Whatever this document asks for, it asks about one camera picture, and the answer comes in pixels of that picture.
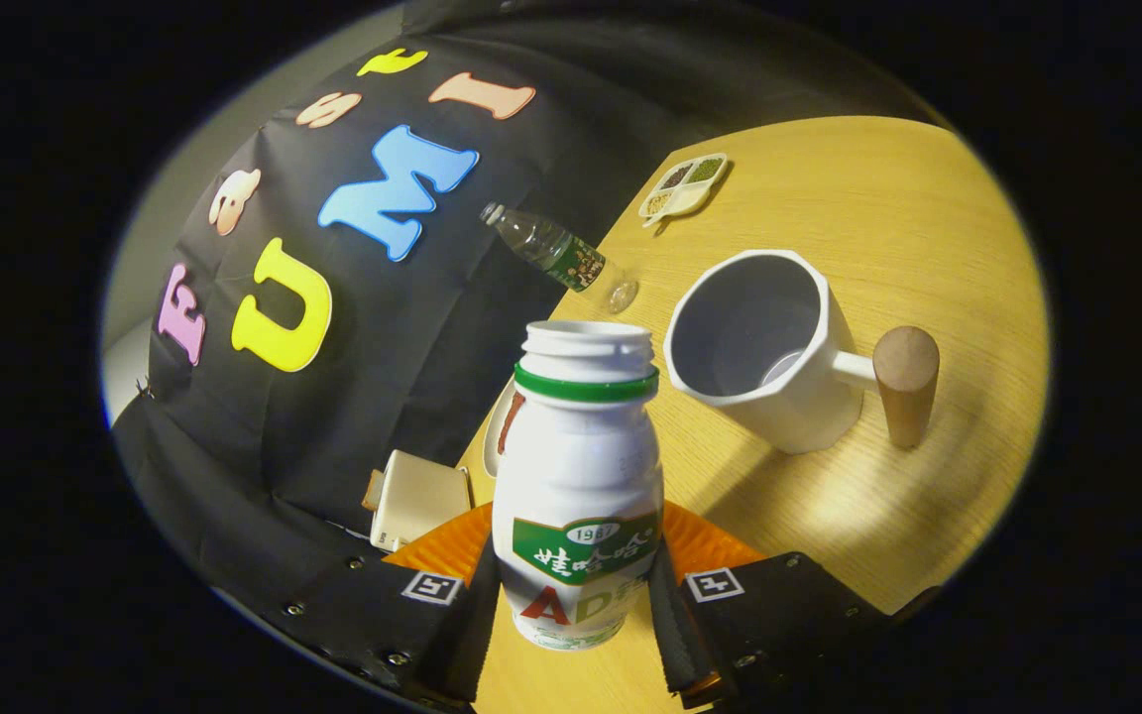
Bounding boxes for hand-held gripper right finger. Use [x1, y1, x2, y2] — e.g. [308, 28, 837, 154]
[644, 501, 897, 709]

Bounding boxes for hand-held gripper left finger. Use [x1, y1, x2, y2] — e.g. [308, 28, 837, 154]
[259, 502, 505, 707]

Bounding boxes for white juice bottle green label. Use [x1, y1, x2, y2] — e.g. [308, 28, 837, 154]
[491, 319, 665, 653]

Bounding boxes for white cup wooden handle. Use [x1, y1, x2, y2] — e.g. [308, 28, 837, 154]
[663, 249, 941, 455]

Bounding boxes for clear plastic water bottle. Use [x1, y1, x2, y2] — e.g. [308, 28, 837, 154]
[480, 202, 640, 315]

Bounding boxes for white toaster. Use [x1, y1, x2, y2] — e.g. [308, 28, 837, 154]
[370, 449, 473, 552]

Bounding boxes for round white plate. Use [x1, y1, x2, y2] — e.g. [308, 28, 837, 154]
[483, 382, 527, 479]

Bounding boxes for red meat slice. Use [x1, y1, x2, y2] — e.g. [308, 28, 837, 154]
[498, 392, 526, 455]

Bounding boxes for black backdrop cloth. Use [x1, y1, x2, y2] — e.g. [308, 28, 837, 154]
[110, 0, 929, 596]

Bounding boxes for white divided grain dish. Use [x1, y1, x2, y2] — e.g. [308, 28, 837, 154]
[638, 153, 730, 229]

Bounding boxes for wooden table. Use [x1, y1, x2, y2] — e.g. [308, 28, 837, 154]
[457, 116, 1050, 714]

